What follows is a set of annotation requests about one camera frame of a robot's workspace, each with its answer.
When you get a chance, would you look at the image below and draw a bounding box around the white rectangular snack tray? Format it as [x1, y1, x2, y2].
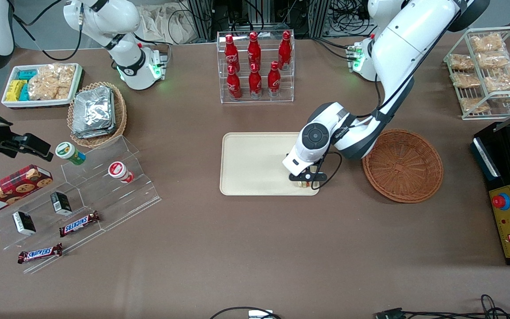
[1, 63, 83, 109]

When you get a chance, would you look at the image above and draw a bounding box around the cream plastic tray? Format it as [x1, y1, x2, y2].
[220, 132, 320, 196]

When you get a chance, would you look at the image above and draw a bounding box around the oval wicker basket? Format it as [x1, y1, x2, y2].
[67, 82, 128, 148]

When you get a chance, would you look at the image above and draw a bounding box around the round brown wicker basket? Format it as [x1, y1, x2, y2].
[362, 129, 444, 203]

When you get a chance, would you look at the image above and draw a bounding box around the green snack cup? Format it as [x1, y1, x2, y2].
[55, 142, 86, 166]

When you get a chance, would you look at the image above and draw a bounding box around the red tartan cookie box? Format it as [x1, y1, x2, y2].
[0, 164, 54, 219]

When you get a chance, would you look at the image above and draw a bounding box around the yellow snack pack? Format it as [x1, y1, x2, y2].
[6, 80, 27, 101]

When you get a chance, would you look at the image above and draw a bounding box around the silver foil pack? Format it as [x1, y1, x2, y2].
[72, 86, 115, 132]
[73, 125, 116, 140]

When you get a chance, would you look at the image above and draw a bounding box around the small black box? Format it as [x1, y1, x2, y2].
[50, 191, 73, 216]
[13, 211, 36, 236]

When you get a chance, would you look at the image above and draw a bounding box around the clear bag of rice crackers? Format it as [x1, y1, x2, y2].
[28, 63, 76, 101]

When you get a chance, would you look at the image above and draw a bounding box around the red snack cup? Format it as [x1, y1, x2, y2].
[108, 162, 134, 183]

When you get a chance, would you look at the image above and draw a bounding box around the brown Snickers bar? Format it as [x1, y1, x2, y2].
[59, 211, 100, 237]
[18, 243, 63, 264]

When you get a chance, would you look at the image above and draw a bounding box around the clear acrylic bottle rack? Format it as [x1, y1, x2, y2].
[216, 30, 295, 104]

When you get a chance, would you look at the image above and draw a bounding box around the clear acrylic stepped display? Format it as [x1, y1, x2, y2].
[0, 135, 162, 274]

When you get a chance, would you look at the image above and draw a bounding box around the red cola bottle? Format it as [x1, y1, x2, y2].
[247, 32, 262, 71]
[224, 34, 240, 74]
[278, 31, 292, 70]
[226, 65, 242, 100]
[267, 61, 282, 97]
[248, 63, 263, 98]

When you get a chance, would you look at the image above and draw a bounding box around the beige cloth bag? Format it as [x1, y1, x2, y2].
[138, 4, 199, 45]

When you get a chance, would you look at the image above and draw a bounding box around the clear bag of brown snacks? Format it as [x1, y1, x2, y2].
[470, 35, 506, 53]
[460, 97, 491, 113]
[478, 52, 510, 68]
[451, 72, 481, 88]
[450, 54, 475, 70]
[484, 64, 510, 93]

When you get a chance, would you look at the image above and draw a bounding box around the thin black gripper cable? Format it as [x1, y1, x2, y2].
[315, 152, 343, 191]

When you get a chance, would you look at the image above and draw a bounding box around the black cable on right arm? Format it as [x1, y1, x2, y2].
[13, 0, 84, 62]

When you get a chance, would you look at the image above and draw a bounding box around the black looped table-edge cable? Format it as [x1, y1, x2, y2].
[209, 307, 282, 319]

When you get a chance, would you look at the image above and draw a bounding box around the black connector with cables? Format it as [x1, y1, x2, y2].
[374, 295, 510, 319]

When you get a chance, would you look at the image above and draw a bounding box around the black cable bundle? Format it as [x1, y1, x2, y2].
[324, 0, 373, 38]

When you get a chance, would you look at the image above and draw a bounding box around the white wire rack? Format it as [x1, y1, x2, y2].
[443, 27, 510, 121]

